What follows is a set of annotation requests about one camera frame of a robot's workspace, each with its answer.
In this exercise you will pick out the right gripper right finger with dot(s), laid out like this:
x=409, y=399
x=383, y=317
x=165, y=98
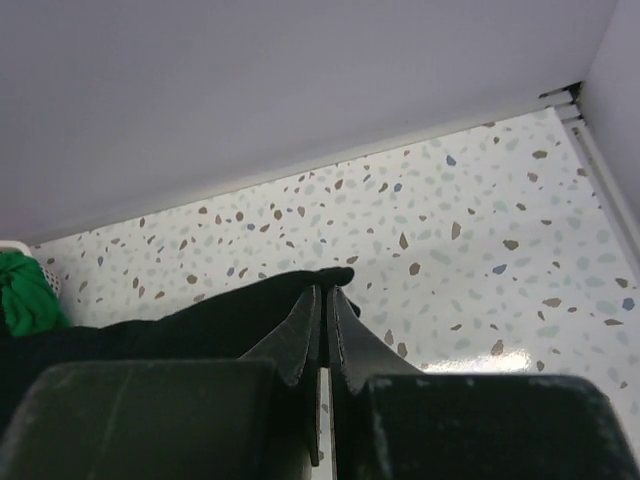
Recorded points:
x=376, y=398

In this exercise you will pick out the white laundry basket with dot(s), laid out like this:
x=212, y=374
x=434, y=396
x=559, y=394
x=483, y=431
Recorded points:
x=52, y=278

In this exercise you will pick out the right side aluminium rail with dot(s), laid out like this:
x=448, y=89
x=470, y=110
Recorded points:
x=566, y=102

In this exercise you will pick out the black t-shirt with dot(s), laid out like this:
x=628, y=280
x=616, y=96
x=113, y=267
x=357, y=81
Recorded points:
x=222, y=326

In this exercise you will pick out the green t-shirt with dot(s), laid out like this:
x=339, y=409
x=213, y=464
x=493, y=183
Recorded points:
x=28, y=302

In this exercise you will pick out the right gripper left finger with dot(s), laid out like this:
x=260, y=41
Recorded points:
x=294, y=348

